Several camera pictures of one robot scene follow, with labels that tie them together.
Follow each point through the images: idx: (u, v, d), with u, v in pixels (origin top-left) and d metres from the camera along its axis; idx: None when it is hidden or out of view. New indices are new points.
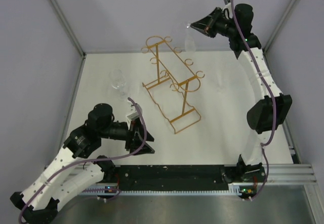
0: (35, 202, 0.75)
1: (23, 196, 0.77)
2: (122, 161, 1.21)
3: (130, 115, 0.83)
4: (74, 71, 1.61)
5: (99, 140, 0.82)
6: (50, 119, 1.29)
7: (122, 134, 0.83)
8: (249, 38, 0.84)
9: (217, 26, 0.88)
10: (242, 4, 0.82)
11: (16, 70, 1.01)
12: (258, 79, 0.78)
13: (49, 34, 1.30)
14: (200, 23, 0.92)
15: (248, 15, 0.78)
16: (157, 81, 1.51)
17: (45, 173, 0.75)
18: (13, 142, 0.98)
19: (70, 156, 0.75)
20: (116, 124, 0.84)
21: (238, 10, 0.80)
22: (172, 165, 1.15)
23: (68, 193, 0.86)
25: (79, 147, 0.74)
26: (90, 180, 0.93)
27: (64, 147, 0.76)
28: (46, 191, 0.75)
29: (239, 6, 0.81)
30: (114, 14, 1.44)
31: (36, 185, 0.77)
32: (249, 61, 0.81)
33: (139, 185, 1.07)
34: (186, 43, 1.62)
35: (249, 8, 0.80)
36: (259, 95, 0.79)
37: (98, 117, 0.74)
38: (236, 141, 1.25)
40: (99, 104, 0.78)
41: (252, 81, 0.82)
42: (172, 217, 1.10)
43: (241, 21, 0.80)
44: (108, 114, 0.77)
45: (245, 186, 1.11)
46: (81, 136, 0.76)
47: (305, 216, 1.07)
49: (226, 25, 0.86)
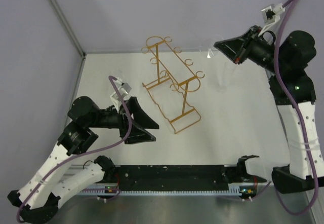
0: (32, 201, 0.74)
1: (19, 195, 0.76)
2: (122, 161, 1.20)
3: (114, 95, 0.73)
4: (74, 71, 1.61)
5: (93, 135, 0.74)
6: (50, 119, 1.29)
7: (114, 121, 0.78)
8: (300, 80, 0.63)
9: (254, 53, 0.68)
10: (298, 34, 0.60)
11: (16, 70, 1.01)
12: (303, 151, 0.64)
13: (49, 34, 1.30)
14: (227, 44, 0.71)
15: (308, 54, 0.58)
16: (157, 81, 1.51)
17: (40, 171, 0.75)
18: (13, 142, 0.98)
19: (64, 154, 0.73)
20: (104, 113, 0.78)
21: (294, 45, 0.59)
22: (172, 166, 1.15)
23: (69, 190, 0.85)
25: (73, 144, 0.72)
26: (91, 178, 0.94)
27: (57, 144, 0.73)
28: (43, 189, 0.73)
29: (295, 39, 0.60)
30: (114, 14, 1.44)
31: (32, 183, 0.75)
32: (296, 122, 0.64)
33: (140, 185, 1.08)
34: (186, 43, 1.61)
35: (309, 39, 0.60)
36: (295, 164, 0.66)
37: (78, 116, 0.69)
38: (236, 141, 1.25)
40: (78, 98, 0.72)
41: (292, 145, 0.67)
42: (173, 217, 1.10)
43: (295, 60, 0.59)
44: (89, 109, 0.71)
45: (245, 186, 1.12)
46: (75, 131, 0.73)
47: (306, 216, 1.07)
49: (267, 54, 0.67)
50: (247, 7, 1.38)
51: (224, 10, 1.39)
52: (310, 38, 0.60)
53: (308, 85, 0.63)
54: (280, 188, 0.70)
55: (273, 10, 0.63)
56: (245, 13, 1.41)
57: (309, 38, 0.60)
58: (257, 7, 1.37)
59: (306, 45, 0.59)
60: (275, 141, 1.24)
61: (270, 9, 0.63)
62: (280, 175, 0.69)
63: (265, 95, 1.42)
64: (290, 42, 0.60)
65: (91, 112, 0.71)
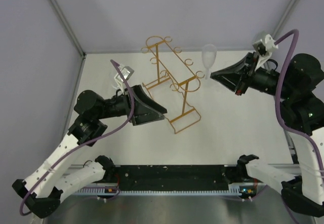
0: (38, 190, 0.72)
1: (25, 184, 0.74)
2: (122, 161, 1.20)
3: (117, 77, 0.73)
4: (74, 71, 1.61)
5: (103, 125, 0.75)
6: (50, 120, 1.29)
7: (121, 107, 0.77)
8: (311, 103, 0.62)
9: (256, 82, 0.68)
10: (301, 59, 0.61)
11: (16, 70, 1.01)
12: (319, 179, 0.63)
13: (49, 34, 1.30)
14: (225, 75, 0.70)
15: (316, 77, 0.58)
16: (156, 81, 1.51)
17: (49, 159, 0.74)
18: (13, 142, 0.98)
19: (74, 142, 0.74)
20: (110, 102, 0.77)
21: (301, 70, 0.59)
22: (172, 165, 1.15)
23: (71, 185, 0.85)
25: (84, 135, 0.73)
26: (92, 176, 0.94)
27: (69, 133, 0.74)
28: (50, 178, 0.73)
29: (299, 65, 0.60)
30: (114, 15, 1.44)
31: (39, 172, 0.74)
32: (310, 150, 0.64)
33: (140, 185, 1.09)
34: (186, 43, 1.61)
35: (312, 61, 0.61)
36: (310, 189, 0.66)
37: (83, 111, 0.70)
38: (236, 141, 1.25)
40: (82, 93, 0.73)
41: (306, 171, 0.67)
42: (173, 217, 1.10)
43: (304, 83, 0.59)
44: (93, 101, 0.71)
45: (245, 186, 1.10)
46: (85, 122, 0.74)
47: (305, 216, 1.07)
49: (270, 81, 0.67)
50: (247, 7, 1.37)
51: (224, 10, 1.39)
52: (313, 60, 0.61)
53: (320, 107, 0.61)
54: (292, 206, 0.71)
55: (265, 45, 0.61)
56: (246, 13, 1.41)
57: (312, 60, 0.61)
58: (257, 7, 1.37)
59: (310, 68, 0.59)
60: (275, 141, 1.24)
61: (261, 43, 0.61)
62: (292, 195, 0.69)
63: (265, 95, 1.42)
64: (295, 67, 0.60)
65: (96, 105, 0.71)
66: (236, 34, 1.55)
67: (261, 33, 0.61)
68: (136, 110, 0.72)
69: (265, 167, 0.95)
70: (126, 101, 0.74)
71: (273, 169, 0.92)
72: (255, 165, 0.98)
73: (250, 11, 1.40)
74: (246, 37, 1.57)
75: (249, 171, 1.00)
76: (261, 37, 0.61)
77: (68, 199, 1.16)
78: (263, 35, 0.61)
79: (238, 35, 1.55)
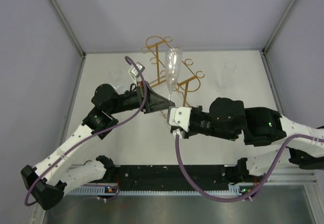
0: (48, 176, 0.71)
1: (36, 170, 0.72)
2: (123, 161, 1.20)
3: (131, 71, 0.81)
4: (74, 70, 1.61)
5: (115, 119, 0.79)
6: (50, 119, 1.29)
7: (134, 101, 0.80)
8: (259, 117, 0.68)
9: (196, 128, 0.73)
10: (217, 103, 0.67)
11: (16, 71, 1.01)
12: (317, 144, 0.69)
13: (49, 34, 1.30)
14: None
15: (241, 113, 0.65)
16: (157, 81, 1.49)
17: (62, 147, 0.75)
18: (13, 141, 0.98)
19: (87, 132, 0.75)
20: (123, 96, 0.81)
21: (229, 117, 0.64)
22: (172, 165, 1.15)
23: (75, 179, 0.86)
25: (97, 126, 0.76)
26: (94, 173, 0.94)
27: (83, 123, 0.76)
28: (61, 165, 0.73)
29: (219, 111, 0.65)
30: (114, 15, 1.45)
31: (51, 158, 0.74)
32: (297, 139, 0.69)
33: (139, 185, 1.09)
34: (186, 43, 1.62)
35: (221, 103, 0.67)
36: (320, 154, 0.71)
37: (101, 103, 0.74)
38: (236, 141, 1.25)
40: (99, 86, 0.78)
41: (306, 148, 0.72)
42: (172, 217, 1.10)
43: (242, 118, 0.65)
44: (110, 95, 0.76)
45: (244, 186, 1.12)
46: (99, 115, 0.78)
47: (305, 216, 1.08)
49: (207, 127, 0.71)
50: (247, 8, 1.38)
51: (224, 10, 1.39)
52: (221, 101, 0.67)
53: (264, 114, 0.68)
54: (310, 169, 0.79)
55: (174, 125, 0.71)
56: (246, 13, 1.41)
57: (220, 102, 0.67)
58: (256, 8, 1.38)
59: (230, 109, 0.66)
60: None
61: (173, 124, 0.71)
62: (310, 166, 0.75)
63: (265, 95, 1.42)
64: (221, 119, 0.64)
65: (112, 98, 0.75)
66: (236, 35, 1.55)
67: (171, 113, 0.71)
68: (150, 100, 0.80)
69: (260, 160, 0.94)
70: (139, 92, 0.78)
71: (266, 155, 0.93)
72: (256, 167, 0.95)
73: (250, 11, 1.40)
74: (246, 37, 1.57)
75: (256, 174, 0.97)
76: (172, 116, 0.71)
77: (67, 198, 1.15)
78: (174, 115, 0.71)
79: (238, 35, 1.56)
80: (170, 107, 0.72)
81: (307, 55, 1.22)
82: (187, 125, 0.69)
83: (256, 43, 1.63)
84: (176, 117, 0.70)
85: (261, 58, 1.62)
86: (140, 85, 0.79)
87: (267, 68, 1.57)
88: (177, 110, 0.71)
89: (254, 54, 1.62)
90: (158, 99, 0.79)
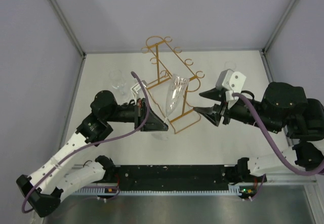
0: (43, 185, 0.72)
1: (31, 179, 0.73)
2: (122, 161, 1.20)
3: (134, 88, 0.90)
4: (74, 70, 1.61)
5: (110, 127, 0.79)
6: (51, 119, 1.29)
7: (130, 115, 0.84)
8: (311, 111, 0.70)
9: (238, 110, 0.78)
10: (279, 89, 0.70)
11: (16, 71, 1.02)
12: None
13: (49, 34, 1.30)
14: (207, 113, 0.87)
15: (302, 101, 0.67)
16: (157, 81, 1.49)
17: (56, 156, 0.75)
18: (13, 141, 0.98)
19: (82, 141, 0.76)
20: (121, 107, 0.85)
21: (289, 104, 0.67)
22: (172, 165, 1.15)
23: (72, 184, 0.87)
25: (92, 134, 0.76)
26: (92, 175, 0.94)
27: (77, 132, 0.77)
28: (55, 174, 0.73)
29: (280, 98, 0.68)
30: (114, 16, 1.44)
31: (45, 168, 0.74)
32: None
33: (140, 185, 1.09)
34: (186, 43, 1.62)
35: (280, 89, 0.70)
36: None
37: (100, 107, 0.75)
38: (236, 141, 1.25)
40: (100, 92, 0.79)
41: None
42: (173, 217, 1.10)
43: (299, 108, 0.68)
44: (110, 101, 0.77)
45: (245, 186, 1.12)
46: (93, 122, 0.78)
47: (305, 216, 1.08)
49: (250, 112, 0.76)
50: (247, 8, 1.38)
51: (224, 10, 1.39)
52: (280, 88, 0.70)
53: (317, 109, 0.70)
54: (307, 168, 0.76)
55: (226, 88, 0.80)
56: (246, 13, 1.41)
57: (279, 89, 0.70)
58: (256, 8, 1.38)
59: (289, 96, 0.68)
60: (275, 141, 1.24)
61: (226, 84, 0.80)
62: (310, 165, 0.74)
63: None
64: (281, 106, 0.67)
65: (111, 105, 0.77)
66: (236, 35, 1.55)
67: (227, 75, 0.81)
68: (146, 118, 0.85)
69: (264, 161, 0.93)
70: (137, 110, 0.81)
71: (271, 156, 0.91)
72: (258, 167, 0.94)
73: (250, 11, 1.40)
74: (246, 37, 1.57)
75: (256, 174, 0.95)
76: (227, 79, 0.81)
77: (68, 198, 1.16)
78: (228, 78, 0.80)
79: (238, 35, 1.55)
80: (228, 71, 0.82)
81: (307, 56, 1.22)
82: (239, 88, 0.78)
83: (256, 43, 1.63)
84: (230, 80, 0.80)
85: (261, 58, 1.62)
86: (140, 104, 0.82)
87: (267, 68, 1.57)
88: (234, 75, 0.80)
89: (254, 54, 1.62)
90: (153, 119, 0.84)
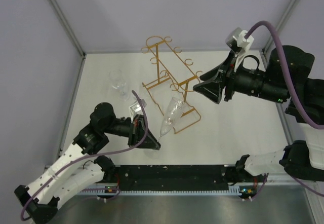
0: (40, 195, 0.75)
1: (28, 189, 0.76)
2: (122, 161, 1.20)
3: (132, 106, 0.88)
4: (75, 70, 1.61)
5: (106, 138, 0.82)
6: (51, 120, 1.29)
7: (126, 131, 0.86)
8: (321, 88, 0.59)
9: (243, 78, 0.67)
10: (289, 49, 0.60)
11: (16, 71, 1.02)
12: None
13: (49, 34, 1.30)
14: (205, 86, 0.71)
15: (307, 66, 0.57)
16: (156, 81, 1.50)
17: (53, 166, 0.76)
18: (13, 141, 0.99)
19: (79, 152, 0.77)
20: (119, 121, 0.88)
21: (291, 64, 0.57)
22: (172, 165, 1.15)
23: (68, 191, 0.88)
25: (88, 144, 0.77)
26: (90, 179, 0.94)
27: (74, 143, 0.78)
28: (53, 185, 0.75)
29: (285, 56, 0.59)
30: (114, 15, 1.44)
31: (43, 178, 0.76)
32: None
33: (139, 185, 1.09)
34: (186, 43, 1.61)
35: (288, 50, 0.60)
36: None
37: (99, 118, 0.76)
38: (236, 141, 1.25)
40: (100, 104, 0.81)
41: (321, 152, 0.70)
42: (173, 217, 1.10)
43: (302, 74, 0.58)
44: (109, 112, 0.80)
45: (245, 186, 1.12)
46: (90, 134, 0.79)
47: (305, 216, 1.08)
49: (257, 80, 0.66)
50: (247, 7, 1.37)
51: (224, 10, 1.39)
52: (289, 49, 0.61)
53: None
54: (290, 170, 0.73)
55: (238, 41, 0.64)
56: (246, 13, 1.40)
57: (289, 50, 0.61)
58: (256, 8, 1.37)
59: (294, 57, 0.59)
60: (274, 141, 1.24)
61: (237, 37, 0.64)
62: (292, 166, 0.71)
63: None
64: None
65: (110, 115, 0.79)
66: None
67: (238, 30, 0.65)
68: None
69: (258, 159, 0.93)
70: (134, 129, 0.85)
71: (264, 155, 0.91)
72: (252, 163, 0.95)
73: (250, 11, 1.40)
74: None
75: (252, 172, 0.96)
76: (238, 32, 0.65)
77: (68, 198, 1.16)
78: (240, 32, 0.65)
79: None
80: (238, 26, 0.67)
81: None
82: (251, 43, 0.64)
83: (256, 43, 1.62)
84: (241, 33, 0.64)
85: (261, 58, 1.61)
86: (137, 122, 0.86)
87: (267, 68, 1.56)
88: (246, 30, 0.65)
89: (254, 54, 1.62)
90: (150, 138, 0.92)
